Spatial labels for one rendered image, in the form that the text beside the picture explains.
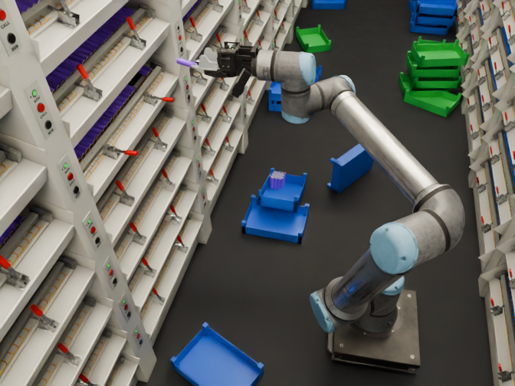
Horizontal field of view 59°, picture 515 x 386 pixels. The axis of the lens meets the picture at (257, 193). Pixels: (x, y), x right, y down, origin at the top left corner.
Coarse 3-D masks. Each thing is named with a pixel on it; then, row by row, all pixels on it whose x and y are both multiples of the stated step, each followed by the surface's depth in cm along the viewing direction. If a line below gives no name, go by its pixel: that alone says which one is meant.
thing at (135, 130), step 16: (144, 64) 157; (160, 64) 155; (176, 64) 155; (176, 80) 158; (160, 96) 149; (144, 112) 143; (128, 128) 136; (144, 128) 141; (128, 144) 132; (112, 160) 127; (96, 176) 122; (112, 176) 127; (96, 192) 119
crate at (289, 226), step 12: (252, 204) 240; (252, 216) 236; (264, 216) 236; (276, 216) 236; (288, 216) 236; (300, 216) 236; (252, 228) 224; (264, 228) 230; (276, 228) 230; (288, 228) 230; (300, 228) 230; (288, 240) 224; (300, 240) 222
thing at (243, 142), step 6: (234, 6) 210; (228, 12) 213; (234, 12) 212; (228, 18) 215; (234, 18) 214; (234, 24) 216; (240, 24) 221; (240, 30) 222; (240, 108) 250; (246, 108) 260; (240, 114) 252; (246, 114) 262; (234, 120) 257; (240, 120) 255; (246, 120) 264; (246, 126) 267; (246, 132) 269; (246, 138) 271; (240, 144) 268; (246, 144) 274; (240, 150) 271
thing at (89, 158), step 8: (152, 72) 152; (160, 72) 156; (152, 80) 150; (160, 80) 153; (144, 88) 146; (152, 88) 149; (136, 96) 142; (128, 104) 139; (120, 112) 136; (128, 112) 138; (136, 112) 140; (120, 120) 134; (112, 128) 131; (104, 136) 128; (96, 144) 126; (104, 144) 128; (112, 144) 129; (88, 152) 123; (96, 152) 124; (88, 160) 122; (96, 160) 124; (88, 176) 120
